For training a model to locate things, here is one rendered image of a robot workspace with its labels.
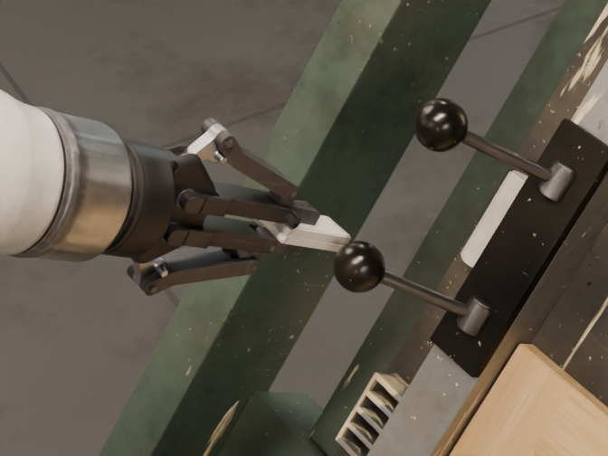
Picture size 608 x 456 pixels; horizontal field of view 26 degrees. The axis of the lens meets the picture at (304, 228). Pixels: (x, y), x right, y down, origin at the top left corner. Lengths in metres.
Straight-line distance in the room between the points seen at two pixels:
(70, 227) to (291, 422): 0.52
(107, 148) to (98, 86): 2.85
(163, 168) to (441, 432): 0.33
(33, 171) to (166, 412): 0.52
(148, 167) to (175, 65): 2.88
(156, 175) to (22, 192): 0.11
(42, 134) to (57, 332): 2.19
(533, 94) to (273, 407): 0.38
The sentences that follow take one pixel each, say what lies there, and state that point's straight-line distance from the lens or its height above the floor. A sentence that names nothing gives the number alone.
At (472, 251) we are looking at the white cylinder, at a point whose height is 1.39.
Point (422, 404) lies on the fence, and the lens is 1.04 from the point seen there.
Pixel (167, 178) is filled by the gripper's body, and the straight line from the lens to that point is 0.83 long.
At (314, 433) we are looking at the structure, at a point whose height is 1.13.
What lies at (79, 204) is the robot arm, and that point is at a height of 1.59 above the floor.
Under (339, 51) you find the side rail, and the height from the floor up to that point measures 1.46.
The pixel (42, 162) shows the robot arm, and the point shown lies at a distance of 0.75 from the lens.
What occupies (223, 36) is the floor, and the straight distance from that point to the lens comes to 3.81.
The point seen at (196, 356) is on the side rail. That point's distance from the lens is 1.20.
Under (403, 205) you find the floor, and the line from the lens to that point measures 3.21.
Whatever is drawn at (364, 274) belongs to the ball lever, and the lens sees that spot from 0.94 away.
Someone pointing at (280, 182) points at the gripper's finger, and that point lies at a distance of 0.91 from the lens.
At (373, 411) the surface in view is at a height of 1.25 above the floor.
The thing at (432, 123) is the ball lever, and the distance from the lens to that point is 0.91.
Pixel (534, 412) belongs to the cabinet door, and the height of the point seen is 1.32.
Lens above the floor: 2.08
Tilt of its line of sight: 42 degrees down
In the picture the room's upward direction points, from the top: straight up
